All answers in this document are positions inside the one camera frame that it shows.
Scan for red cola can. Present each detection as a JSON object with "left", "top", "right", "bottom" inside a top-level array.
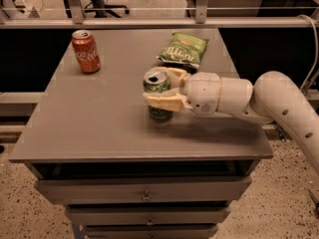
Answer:
[{"left": 72, "top": 30, "right": 101, "bottom": 74}]

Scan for white cable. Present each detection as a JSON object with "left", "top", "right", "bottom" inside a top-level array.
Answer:
[{"left": 297, "top": 14, "right": 319, "bottom": 92}]

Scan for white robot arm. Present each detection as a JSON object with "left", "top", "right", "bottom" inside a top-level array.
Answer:
[{"left": 143, "top": 67, "right": 319, "bottom": 173}]

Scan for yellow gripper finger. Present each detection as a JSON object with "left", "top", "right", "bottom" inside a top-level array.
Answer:
[
  {"left": 155, "top": 67, "right": 190, "bottom": 88},
  {"left": 143, "top": 88, "right": 193, "bottom": 112}
]

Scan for green chip bag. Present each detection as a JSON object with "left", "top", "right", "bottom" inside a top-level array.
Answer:
[{"left": 158, "top": 32, "right": 209, "bottom": 69}]

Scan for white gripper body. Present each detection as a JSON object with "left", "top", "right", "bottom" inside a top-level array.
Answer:
[{"left": 183, "top": 72, "right": 220, "bottom": 115}]

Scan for grey drawer cabinet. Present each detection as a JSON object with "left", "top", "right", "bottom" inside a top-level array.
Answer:
[{"left": 10, "top": 30, "right": 272, "bottom": 239}]

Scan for green soda can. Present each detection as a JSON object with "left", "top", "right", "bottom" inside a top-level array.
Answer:
[{"left": 143, "top": 69, "right": 173, "bottom": 121}]

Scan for metal railing frame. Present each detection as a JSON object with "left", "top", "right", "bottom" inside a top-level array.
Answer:
[{"left": 0, "top": 0, "right": 319, "bottom": 29}]

